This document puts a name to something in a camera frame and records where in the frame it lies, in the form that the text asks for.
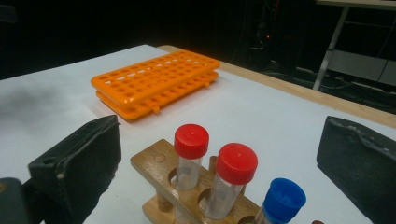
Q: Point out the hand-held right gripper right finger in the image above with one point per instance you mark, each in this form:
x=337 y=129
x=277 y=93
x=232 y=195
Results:
x=358 y=168

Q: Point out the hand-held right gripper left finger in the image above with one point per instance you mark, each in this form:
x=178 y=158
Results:
x=81 y=161

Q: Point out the brown-capped clear tube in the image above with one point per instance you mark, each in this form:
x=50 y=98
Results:
x=317 y=222

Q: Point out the wooden tube rack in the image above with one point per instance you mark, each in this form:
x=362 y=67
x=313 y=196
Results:
x=155 y=165

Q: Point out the blue-capped clear tube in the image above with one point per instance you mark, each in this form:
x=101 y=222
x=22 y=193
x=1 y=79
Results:
x=283 y=199

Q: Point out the orange plastic tube rack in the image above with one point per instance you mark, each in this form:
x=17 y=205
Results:
x=149 y=77

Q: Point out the red-capped clear tube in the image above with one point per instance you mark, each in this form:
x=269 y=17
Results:
x=191 y=141
x=236 y=163

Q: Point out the white table mat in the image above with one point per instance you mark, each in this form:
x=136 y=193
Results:
x=249 y=109

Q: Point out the grey metal stand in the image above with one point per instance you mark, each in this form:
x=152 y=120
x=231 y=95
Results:
x=330 y=46

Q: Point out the black equipment rack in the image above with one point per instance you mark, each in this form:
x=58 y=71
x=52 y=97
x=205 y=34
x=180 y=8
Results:
x=263 y=31

